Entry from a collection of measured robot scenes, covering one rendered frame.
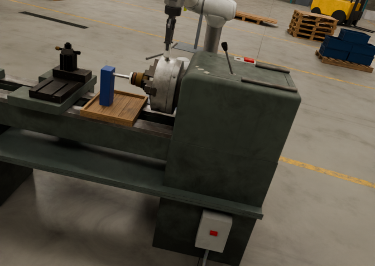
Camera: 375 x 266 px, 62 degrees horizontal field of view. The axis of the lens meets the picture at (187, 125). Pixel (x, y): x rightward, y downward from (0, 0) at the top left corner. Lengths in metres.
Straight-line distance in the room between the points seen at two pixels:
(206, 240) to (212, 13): 1.37
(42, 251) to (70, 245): 0.16
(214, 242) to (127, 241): 0.61
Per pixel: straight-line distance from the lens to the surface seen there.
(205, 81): 1.55
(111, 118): 1.80
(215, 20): 1.99
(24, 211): 2.55
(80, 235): 2.35
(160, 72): 1.68
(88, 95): 2.11
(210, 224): 1.95
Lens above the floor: 1.76
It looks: 29 degrees down
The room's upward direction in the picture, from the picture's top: 11 degrees clockwise
